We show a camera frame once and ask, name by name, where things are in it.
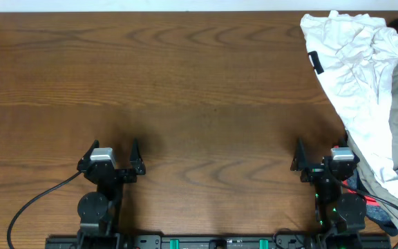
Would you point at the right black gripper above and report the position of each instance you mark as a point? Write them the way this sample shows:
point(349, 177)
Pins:
point(318, 173)

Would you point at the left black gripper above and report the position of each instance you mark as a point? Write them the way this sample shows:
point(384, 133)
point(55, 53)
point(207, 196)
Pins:
point(115, 173)

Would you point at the white t-shirt with black tag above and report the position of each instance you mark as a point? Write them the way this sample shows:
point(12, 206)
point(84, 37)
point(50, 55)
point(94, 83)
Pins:
point(354, 58)

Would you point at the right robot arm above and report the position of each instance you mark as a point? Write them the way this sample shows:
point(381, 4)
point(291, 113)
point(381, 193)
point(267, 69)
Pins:
point(340, 214)

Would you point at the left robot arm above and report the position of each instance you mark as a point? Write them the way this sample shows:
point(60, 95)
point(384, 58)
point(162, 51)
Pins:
point(99, 211)

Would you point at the navy red shorts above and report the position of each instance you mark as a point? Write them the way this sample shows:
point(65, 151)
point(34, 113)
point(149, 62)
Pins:
point(374, 210)

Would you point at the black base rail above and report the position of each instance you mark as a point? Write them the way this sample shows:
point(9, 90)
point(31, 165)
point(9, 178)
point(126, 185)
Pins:
point(278, 241)

